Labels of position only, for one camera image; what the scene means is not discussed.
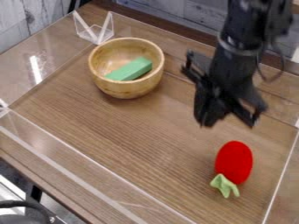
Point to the clear acrylic tray wall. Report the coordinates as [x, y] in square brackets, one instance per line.
[86, 186]

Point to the black table leg bracket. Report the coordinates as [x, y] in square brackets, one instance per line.
[19, 210]

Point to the red plush strawberry toy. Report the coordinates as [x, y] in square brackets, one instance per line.
[234, 165]

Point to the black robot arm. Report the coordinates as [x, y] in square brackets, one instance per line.
[256, 23]

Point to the green rectangular block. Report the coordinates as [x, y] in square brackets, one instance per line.
[132, 70]

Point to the clear acrylic corner bracket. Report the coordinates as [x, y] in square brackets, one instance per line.
[94, 33]

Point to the wooden bowl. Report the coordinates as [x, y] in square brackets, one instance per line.
[112, 55]

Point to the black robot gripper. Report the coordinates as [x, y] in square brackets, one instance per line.
[225, 89]

